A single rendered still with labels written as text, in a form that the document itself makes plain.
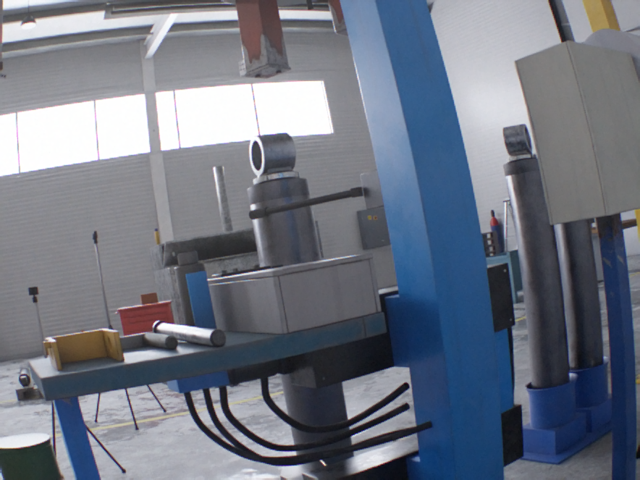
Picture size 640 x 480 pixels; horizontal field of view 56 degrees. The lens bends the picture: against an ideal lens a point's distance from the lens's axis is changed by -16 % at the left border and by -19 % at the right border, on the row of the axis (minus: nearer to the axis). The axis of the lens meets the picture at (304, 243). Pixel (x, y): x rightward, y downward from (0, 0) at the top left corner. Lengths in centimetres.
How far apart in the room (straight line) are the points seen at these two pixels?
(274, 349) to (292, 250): 103
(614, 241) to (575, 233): 186
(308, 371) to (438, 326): 35
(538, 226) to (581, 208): 171
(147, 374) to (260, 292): 33
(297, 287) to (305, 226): 101
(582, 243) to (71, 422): 268
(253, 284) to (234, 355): 20
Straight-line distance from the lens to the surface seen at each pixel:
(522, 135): 326
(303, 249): 242
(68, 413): 147
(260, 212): 202
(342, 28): 212
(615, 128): 156
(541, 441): 339
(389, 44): 172
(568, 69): 151
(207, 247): 1016
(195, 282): 166
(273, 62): 231
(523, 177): 321
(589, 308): 350
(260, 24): 234
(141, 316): 922
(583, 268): 347
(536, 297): 324
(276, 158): 247
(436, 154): 171
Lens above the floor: 121
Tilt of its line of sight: 1 degrees up
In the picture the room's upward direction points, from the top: 10 degrees counter-clockwise
